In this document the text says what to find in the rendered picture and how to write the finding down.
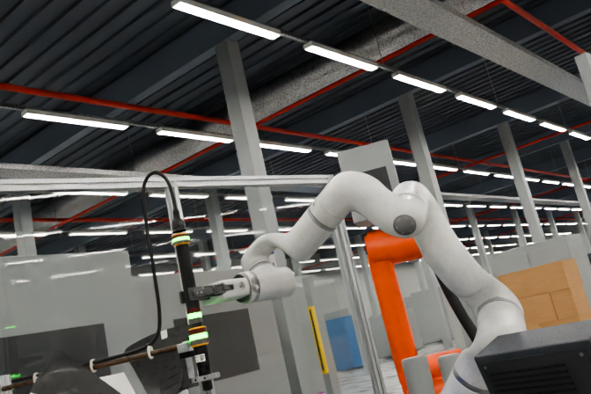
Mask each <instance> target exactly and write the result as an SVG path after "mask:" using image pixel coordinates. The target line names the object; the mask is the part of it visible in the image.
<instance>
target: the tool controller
mask: <svg viewBox="0 0 591 394"><path fill-rule="evenodd" d="M474 360H475V362H476V363H477V366H478V369H479V371H480V373H481V375H482V377H483V379H484V381H485V384H486V387H487V389H488V390H489V392H490V394H591V319H588V320H583V321H578V322H572V323H568V324H562V325H554V326H548V327H544V328H538V329H533V330H528V331H523V332H514V333H509V334H504V335H499V336H497V337H496V338H495V339H494V340H493V341H491V342H490V343H489V344H488V345H487V346H486V347H485V348H484V349H483V350H481V351H480V352H479V353H478V354H477V355H476V356H475V357H474Z"/></svg>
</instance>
